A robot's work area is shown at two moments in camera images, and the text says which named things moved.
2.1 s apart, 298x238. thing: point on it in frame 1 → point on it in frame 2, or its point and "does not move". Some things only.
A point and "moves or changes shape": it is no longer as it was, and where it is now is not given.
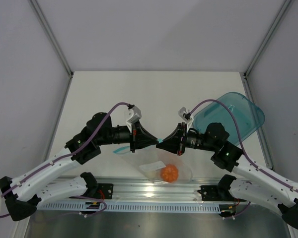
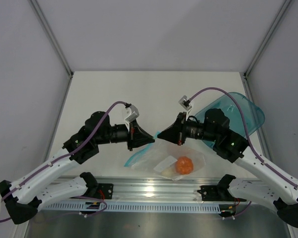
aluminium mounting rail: (151, 194) does not move
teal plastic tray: (247, 116) does not move
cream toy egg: (154, 175) → (168, 172)
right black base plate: (211, 193) does not move
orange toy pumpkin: (170, 173) → (184, 165)
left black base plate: (105, 191) does not move
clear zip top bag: (158, 164) moves or changes shape
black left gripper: (140, 138) does not move
